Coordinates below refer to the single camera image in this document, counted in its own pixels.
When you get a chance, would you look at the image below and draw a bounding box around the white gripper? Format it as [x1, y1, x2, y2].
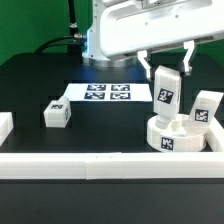
[100, 0, 224, 81]

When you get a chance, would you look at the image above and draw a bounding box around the white round stool seat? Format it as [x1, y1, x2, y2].
[147, 114, 206, 152]

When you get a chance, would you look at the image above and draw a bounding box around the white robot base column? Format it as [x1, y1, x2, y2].
[82, 0, 137, 68]

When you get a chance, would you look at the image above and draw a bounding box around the white right fence bar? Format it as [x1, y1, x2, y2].
[206, 118, 224, 153]

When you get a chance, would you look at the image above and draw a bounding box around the white sheet with tags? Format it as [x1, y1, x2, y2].
[64, 83, 152, 102]

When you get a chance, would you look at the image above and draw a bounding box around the white front fence bar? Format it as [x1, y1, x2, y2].
[0, 152, 224, 180]

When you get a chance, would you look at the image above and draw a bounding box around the black cable at base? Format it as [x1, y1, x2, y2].
[34, 33, 88, 54]

